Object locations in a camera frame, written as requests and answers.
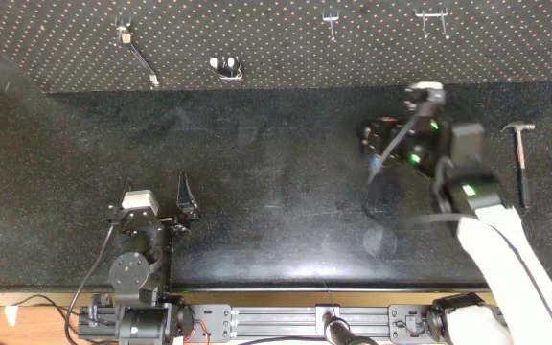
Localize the roll of blue tape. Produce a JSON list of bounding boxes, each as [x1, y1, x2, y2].
[[368, 152, 385, 182]]

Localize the wrench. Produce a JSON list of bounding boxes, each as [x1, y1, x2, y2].
[[117, 26, 161, 89]]

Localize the black cable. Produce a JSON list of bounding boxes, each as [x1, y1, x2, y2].
[[361, 112, 478, 231], [63, 222, 117, 345]]

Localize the black pegboard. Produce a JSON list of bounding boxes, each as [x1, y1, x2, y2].
[[0, 0, 552, 93]]

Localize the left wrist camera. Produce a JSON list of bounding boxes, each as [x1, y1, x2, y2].
[[121, 190, 160, 217]]

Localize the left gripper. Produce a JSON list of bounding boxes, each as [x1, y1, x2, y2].
[[107, 171, 202, 237]]

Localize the thin black wire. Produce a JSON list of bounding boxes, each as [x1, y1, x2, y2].
[[6, 294, 74, 327]]

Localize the mounting rail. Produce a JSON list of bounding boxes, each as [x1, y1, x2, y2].
[[78, 292, 507, 345]]

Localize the hammer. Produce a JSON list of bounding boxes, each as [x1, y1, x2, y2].
[[499, 121, 537, 211]]

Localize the pliers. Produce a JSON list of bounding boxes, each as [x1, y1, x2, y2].
[[208, 55, 243, 81]]

